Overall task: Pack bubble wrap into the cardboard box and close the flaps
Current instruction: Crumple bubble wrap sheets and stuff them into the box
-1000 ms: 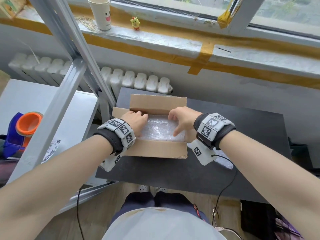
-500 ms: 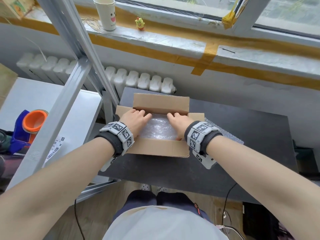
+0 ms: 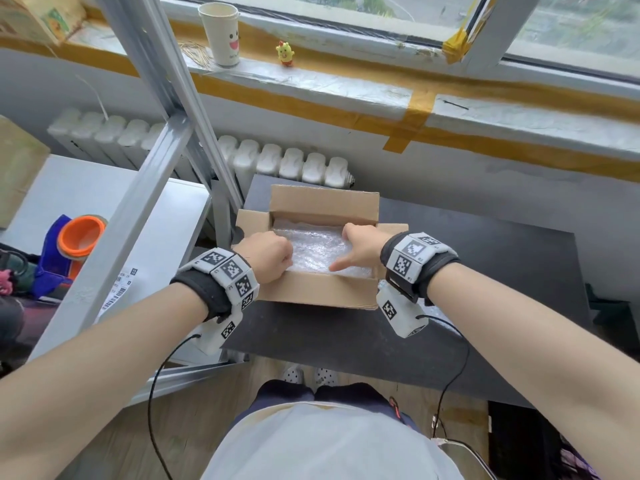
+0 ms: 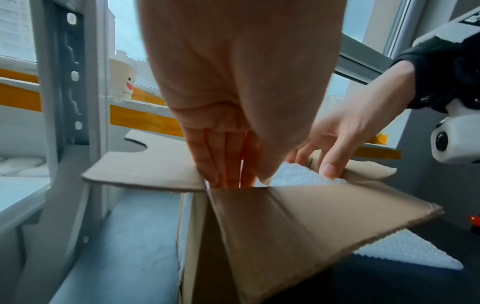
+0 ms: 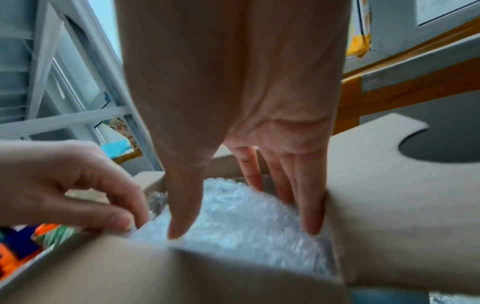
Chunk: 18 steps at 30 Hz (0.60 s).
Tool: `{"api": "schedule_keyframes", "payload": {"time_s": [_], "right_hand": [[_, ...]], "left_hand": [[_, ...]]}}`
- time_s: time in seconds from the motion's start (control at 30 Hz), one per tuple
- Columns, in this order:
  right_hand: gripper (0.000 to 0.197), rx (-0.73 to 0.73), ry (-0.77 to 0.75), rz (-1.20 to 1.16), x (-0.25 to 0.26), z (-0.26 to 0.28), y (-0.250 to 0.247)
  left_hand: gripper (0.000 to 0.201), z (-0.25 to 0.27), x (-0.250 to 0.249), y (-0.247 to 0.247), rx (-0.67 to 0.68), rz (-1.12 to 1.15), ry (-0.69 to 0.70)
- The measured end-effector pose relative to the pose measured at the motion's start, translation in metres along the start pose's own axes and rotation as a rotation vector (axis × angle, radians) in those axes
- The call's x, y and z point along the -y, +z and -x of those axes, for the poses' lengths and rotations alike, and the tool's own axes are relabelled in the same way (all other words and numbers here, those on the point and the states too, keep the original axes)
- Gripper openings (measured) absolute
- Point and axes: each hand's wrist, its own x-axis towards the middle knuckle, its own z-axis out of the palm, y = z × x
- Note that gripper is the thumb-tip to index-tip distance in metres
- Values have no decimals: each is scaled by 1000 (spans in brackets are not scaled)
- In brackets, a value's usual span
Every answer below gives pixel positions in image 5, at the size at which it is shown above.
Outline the person's left hand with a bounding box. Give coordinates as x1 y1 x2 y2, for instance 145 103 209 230
0 140 151 234

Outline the person's right hand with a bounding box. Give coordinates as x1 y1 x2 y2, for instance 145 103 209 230
113 0 352 240

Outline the clear bubble wrap sheet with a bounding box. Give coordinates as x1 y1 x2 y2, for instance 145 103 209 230
146 191 170 220
129 177 339 278
428 291 480 304

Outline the brown cardboard box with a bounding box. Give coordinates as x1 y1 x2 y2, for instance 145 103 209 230
0 113 480 304

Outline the blue orange tape dispenser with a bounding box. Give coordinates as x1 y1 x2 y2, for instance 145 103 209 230
0 222 82 280

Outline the short yellow tape strip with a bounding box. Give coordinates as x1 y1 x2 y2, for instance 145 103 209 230
332 75 363 135

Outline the grey metal shelving rack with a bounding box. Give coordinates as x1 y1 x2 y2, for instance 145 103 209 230
0 0 166 280

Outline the white window sill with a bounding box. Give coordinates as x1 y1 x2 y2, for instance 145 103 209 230
359 38 480 93

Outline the long yellow tape strip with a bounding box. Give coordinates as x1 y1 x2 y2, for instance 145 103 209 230
341 17 480 84
337 58 480 120

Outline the white window frame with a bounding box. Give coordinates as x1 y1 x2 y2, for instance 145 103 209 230
344 0 480 73

